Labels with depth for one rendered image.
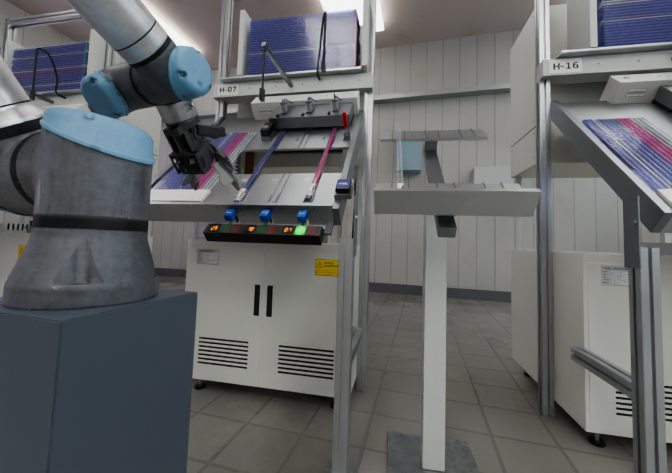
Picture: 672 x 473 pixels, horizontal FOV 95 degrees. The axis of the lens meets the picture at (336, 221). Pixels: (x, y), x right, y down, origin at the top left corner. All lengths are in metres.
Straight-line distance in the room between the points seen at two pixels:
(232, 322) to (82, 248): 0.96
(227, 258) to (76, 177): 0.93
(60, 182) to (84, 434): 0.26
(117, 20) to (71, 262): 0.31
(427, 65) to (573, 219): 2.52
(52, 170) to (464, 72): 4.37
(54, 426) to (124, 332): 0.09
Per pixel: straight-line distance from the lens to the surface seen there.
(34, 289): 0.45
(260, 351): 1.33
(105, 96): 0.66
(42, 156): 0.49
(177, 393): 0.52
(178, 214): 1.08
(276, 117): 1.38
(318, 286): 1.19
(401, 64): 4.64
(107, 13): 0.56
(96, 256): 0.44
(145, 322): 0.45
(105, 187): 0.45
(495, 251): 4.07
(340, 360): 0.91
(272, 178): 1.06
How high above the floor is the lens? 0.63
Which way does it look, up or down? 4 degrees up
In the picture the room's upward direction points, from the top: 2 degrees clockwise
